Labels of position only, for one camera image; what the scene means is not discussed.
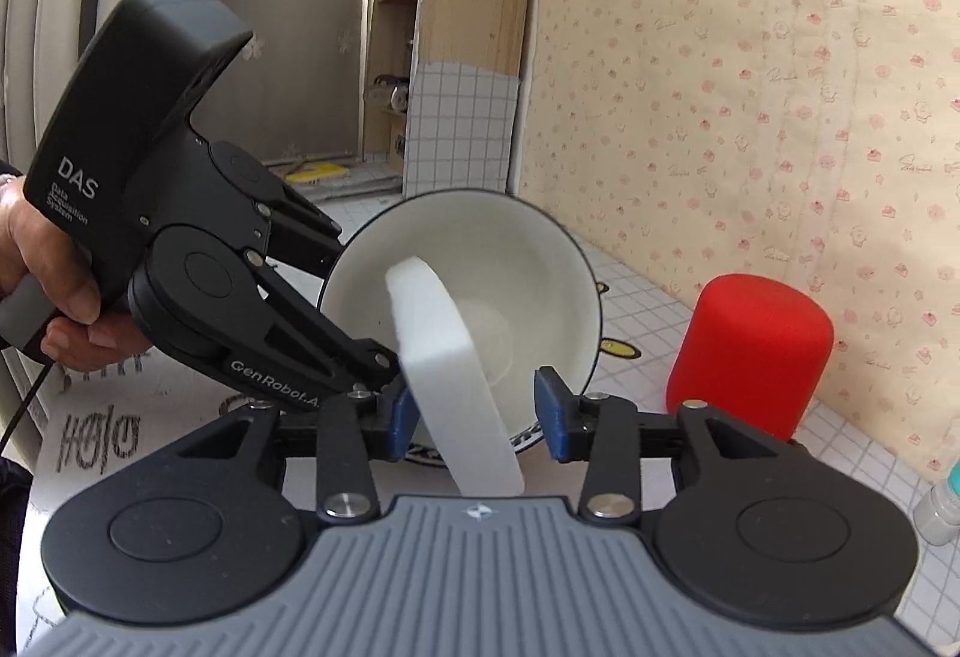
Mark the yellow white ceramic bowl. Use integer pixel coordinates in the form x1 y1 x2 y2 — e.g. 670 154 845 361
319 189 602 454

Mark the white sponge block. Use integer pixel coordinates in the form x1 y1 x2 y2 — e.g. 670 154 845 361
386 257 526 498

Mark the metal folding rack yellow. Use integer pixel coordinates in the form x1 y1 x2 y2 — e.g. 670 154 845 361
262 153 404 200

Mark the teal capped small bottle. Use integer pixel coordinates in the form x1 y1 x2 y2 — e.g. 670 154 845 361
913 462 960 547

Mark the wooden shelf unit left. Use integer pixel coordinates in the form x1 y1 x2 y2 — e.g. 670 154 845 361
363 0 529 197

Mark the person's left hand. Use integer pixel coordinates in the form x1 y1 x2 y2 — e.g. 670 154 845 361
2 175 153 373

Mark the red cylindrical speaker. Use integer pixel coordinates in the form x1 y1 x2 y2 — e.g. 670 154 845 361
665 274 835 441

